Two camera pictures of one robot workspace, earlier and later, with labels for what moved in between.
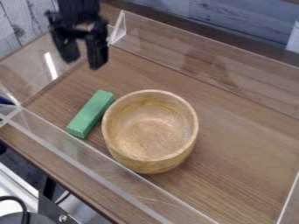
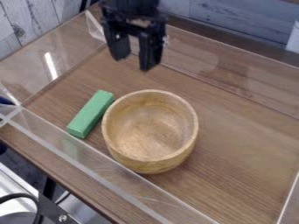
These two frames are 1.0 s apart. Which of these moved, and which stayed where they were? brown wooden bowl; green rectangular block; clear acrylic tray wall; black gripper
Moved: black gripper
Stayed: clear acrylic tray wall; green rectangular block; brown wooden bowl
